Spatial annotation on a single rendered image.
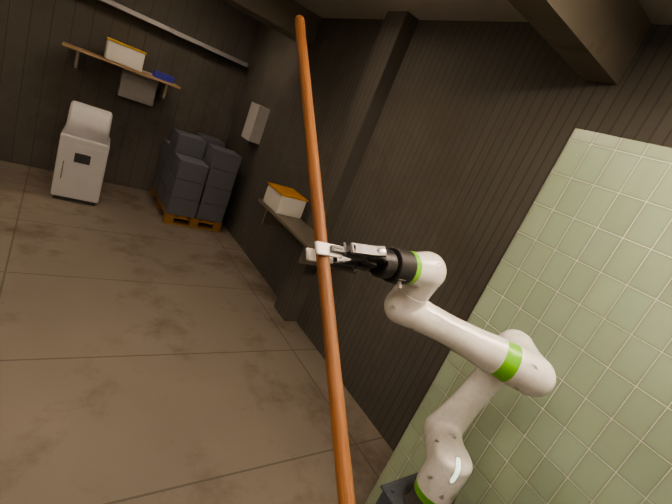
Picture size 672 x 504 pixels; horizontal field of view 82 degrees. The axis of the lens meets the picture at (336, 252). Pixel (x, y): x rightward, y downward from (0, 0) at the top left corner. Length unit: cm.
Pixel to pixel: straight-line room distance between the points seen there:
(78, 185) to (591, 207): 577
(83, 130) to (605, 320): 583
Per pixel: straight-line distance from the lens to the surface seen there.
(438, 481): 143
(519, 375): 124
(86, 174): 621
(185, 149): 649
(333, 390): 80
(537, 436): 198
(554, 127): 303
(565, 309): 188
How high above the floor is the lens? 222
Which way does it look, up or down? 17 degrees down
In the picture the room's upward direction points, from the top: 23 degrees clockwise
